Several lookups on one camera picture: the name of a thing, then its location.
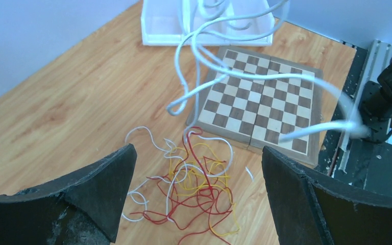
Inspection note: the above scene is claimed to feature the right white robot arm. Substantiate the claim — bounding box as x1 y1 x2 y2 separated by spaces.
359 62 392 144

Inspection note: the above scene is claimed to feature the white thin cable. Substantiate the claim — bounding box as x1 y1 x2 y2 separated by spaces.
120 0 369 223

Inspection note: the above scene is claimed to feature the yellow thin cable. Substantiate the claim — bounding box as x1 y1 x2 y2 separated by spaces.
167 142 241 237

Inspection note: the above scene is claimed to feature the wooden chessboard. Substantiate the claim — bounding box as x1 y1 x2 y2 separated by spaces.
186 45 324 167

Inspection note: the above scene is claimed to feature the red thin cable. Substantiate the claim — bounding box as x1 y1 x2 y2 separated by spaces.
130 127 234 245

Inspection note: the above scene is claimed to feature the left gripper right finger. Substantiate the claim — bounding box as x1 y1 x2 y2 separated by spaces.
262 146 392 244

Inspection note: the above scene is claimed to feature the white three-compartment tray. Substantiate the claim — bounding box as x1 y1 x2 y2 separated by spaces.
140 1 275 46

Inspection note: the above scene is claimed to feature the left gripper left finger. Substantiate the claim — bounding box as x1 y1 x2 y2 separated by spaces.
0 144 137 244

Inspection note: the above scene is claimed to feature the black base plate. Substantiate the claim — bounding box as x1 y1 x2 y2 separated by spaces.
316 40 392 197

